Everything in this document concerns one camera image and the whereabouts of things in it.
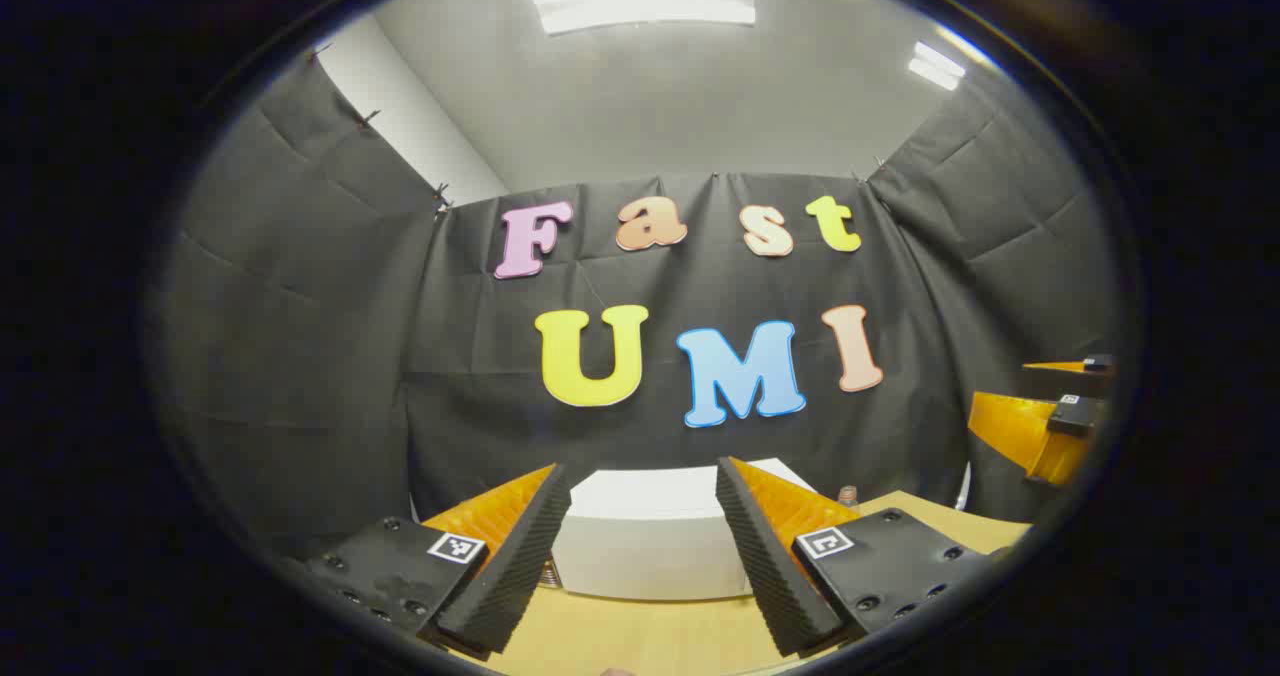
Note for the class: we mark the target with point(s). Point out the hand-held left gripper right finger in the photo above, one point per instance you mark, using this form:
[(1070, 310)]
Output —
[(765, 556)]

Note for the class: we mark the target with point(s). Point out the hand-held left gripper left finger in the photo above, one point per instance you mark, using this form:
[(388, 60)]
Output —
[(520, 556)]

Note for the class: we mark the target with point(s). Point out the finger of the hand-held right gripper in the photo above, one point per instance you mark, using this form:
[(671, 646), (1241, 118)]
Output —
[(1098, 363), (1075, 414)]

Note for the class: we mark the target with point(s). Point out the white microwave oven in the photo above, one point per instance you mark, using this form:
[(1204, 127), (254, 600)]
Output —
[(650, 541)]

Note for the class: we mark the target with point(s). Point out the clear plastic bottle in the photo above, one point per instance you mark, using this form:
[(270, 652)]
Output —
[(849, 498)]

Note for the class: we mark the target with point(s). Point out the black backdrop cloth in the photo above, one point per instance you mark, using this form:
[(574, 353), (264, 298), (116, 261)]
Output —
[(400, 356)]

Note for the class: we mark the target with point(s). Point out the small ceiling light panel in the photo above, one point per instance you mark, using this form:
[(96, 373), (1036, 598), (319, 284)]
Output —
[(937, 66)]

